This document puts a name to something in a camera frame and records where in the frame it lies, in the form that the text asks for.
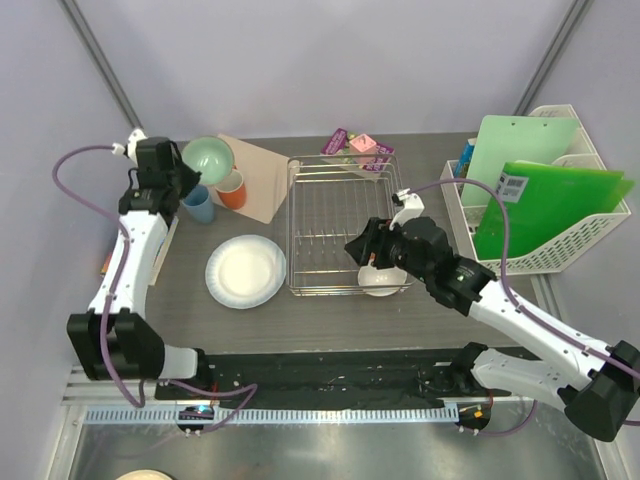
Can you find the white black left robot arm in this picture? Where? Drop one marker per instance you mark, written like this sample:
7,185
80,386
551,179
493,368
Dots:
113,337

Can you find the green ceramic bowl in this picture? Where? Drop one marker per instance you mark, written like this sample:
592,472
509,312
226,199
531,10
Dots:
209,156

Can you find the white plastic file organizer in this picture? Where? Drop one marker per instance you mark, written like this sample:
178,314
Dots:
563,249

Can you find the blue plastic cup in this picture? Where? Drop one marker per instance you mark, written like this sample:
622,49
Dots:
199,205

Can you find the white slotted cable duct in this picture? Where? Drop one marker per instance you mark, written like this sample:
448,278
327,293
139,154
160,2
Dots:
185,415

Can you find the purple paperback book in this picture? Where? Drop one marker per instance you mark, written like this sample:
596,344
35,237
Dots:
337,147

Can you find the orange ceramic mug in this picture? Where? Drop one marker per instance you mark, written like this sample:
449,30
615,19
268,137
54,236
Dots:
232,190

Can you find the cream round plate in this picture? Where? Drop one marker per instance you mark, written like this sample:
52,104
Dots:
144,474

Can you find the bright green plastic folder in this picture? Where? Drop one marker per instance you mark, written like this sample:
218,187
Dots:
543,201

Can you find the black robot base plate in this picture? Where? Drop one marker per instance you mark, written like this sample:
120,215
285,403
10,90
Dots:
354,380

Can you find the light green clipboard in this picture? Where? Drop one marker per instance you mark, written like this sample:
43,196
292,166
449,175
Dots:
502,139

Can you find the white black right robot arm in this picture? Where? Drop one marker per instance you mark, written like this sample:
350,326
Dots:
595,385

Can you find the pink cube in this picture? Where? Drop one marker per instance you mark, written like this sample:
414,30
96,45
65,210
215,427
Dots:
362,144

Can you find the metal wire dish rack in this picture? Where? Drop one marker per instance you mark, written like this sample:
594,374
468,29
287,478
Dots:
329,202

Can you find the blue white carton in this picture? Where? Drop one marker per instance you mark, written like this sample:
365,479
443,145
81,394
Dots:
464,161

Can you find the blue Jane Eyre book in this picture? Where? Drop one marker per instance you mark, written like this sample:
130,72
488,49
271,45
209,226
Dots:
162,250

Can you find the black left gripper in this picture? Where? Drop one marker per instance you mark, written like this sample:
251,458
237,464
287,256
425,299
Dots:
192,177

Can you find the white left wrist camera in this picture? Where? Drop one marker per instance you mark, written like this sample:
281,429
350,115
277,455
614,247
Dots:
129,149

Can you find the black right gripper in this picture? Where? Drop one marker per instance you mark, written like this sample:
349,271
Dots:
369,241

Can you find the orange white ceramic bowl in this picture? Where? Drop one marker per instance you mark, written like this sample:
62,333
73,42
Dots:
381,282

